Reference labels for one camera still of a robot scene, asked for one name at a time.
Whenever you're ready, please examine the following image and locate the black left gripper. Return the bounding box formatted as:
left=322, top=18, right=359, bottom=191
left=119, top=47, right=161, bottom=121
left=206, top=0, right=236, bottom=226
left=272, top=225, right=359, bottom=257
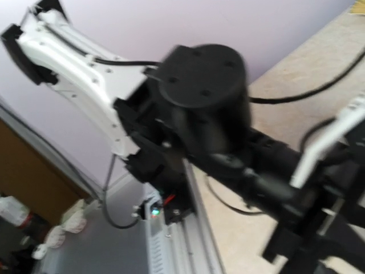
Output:
left=262, top=164, right=364, bottom=273

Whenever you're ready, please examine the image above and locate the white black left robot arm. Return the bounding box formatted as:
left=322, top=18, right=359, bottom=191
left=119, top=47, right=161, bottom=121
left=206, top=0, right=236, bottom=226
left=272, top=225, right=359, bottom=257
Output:
left=1, top=1, right=364, bottom=273

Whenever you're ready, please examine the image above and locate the woven bamboo tray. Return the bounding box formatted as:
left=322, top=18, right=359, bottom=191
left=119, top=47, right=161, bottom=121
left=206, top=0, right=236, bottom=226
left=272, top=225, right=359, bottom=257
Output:
left=349, top=0, right=365, bottom=15

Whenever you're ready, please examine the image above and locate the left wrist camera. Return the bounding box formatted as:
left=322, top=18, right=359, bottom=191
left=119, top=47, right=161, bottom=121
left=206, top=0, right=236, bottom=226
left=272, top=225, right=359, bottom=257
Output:
left=290, top=92, right=364, bottom=188

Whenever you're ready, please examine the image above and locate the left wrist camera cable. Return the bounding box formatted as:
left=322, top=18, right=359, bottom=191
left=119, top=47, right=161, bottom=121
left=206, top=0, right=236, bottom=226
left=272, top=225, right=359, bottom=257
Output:
left=248, top=48, right=365, bottom=105

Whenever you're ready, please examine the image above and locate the aluminium front frame rail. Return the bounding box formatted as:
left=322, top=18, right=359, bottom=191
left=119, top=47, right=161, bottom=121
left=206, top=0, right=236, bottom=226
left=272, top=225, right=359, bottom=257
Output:
left=133, top=159, right=225, bottom=273

